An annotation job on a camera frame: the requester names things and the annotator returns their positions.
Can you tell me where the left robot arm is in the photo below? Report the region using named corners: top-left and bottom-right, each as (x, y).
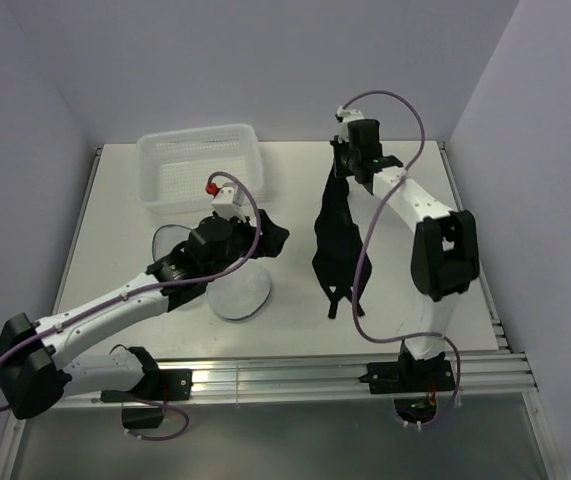
top-left (0, 210), bottom-right (290, 420)

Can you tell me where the aluminium rail frame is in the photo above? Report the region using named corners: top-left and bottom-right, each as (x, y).
top-left (0, 141), bottom-right (566, 479)

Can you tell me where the white mesh laundry bag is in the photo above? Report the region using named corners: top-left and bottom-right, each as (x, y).
top-left (152, 224), bottom-right (272, 322)

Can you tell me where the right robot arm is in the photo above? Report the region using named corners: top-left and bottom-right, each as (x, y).
top-left (331, 108), bottom-right (480, 390)

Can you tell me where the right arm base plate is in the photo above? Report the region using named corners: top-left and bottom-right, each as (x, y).
top-left (358, 356), bottom-right (456, 395)

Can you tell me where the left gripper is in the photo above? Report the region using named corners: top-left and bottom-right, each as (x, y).
top-left (204, 209), bottom-right (288, 283)

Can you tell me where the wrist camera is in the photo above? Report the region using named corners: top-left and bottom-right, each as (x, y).
top-left (335, 105), bottom-right (365, 124)
top-left (205, 182), bottom-right (245, 219)

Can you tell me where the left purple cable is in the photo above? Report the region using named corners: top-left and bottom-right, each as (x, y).
top-left (0, 170), bottom-right (264, 444)

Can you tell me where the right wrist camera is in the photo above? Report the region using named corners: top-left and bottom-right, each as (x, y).
top-left (335, 105), bottom-right (365, 124)

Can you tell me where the white plastic basket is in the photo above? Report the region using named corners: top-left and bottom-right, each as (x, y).
top-left (136, 124), bottom-right (265, 215)

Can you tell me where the black bra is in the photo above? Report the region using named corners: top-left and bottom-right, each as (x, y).
top-left (312, 137), bottom-right (372, 319)

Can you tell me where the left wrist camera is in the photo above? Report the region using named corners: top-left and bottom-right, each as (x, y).
top-left (205, 182), bottom-right (245, 219)

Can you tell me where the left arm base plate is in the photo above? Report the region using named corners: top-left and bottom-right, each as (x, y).
top-left (100, 369), bottom-right (192, 403)

